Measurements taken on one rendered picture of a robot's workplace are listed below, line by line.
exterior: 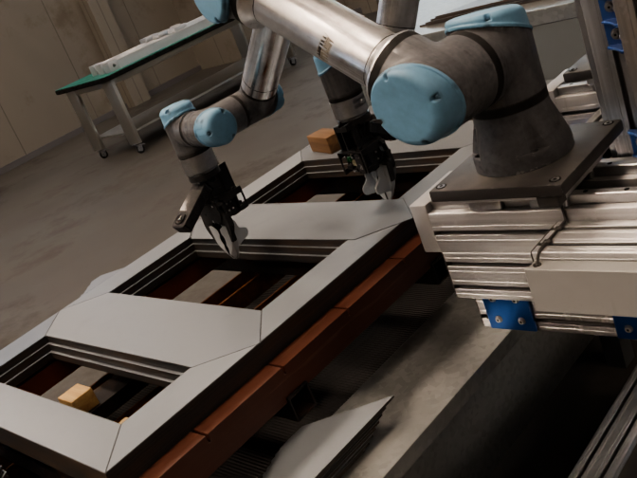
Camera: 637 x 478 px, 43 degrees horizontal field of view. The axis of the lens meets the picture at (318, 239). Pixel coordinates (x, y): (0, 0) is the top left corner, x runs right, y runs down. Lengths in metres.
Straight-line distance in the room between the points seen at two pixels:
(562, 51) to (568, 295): 1.24
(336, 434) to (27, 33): 10.41
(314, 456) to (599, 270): 0.54
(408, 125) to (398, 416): 0.54
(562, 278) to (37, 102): 10.52
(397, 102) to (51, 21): 10.71
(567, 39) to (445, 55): 1.18
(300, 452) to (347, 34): 0.66
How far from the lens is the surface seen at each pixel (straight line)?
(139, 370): 1.59
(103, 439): 1.36
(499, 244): 1.30
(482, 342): 1.53
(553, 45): 2.30
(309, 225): 1.83
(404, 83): 1.08
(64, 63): 11.67
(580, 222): 1.21
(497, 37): 1.17
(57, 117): 11.49
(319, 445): 1.35
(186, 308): 1.67
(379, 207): 1.77
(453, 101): 1.08
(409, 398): 1.44
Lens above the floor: 1.47
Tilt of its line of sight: 20 degrees down
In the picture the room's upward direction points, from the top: 22 degrees counter-clockwise
